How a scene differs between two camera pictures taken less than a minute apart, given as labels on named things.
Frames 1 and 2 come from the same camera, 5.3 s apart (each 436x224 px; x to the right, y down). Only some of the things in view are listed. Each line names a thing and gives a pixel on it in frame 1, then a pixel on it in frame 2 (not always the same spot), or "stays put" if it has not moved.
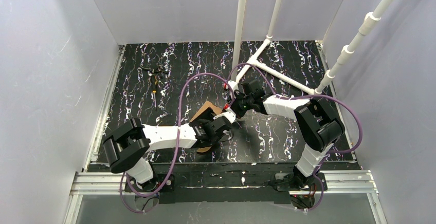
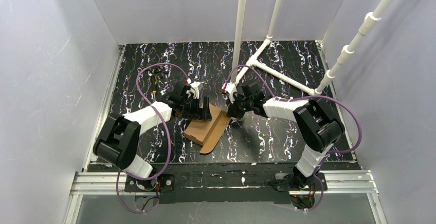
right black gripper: [236, 106] stays put
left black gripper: [219, 127] → [200, 109]
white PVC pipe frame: [239, 37] stays put
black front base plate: [230, 183] stays put
